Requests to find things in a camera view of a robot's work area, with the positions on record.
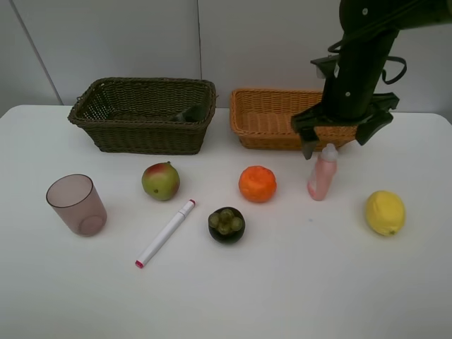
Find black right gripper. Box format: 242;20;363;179
291;55;400;160

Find yellow lemon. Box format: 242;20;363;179
364;191;406;237

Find orange tangerine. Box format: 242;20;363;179
238;166;277;203

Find dark green pump bottle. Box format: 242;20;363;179
169;105;208;123

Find dark purple mangosteen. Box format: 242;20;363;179
208;207;246;244

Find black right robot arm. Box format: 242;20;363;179
291;0;451;159

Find orange wicker basket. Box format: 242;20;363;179
229;88;365;153

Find green red mango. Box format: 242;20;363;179
141;162;180;201

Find dark brown wicker basket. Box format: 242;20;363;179
68;77;217;155

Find white marker pink caps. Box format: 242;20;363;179
135;199;196;269

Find translucent pink plastic cup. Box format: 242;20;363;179
46;174;107;237

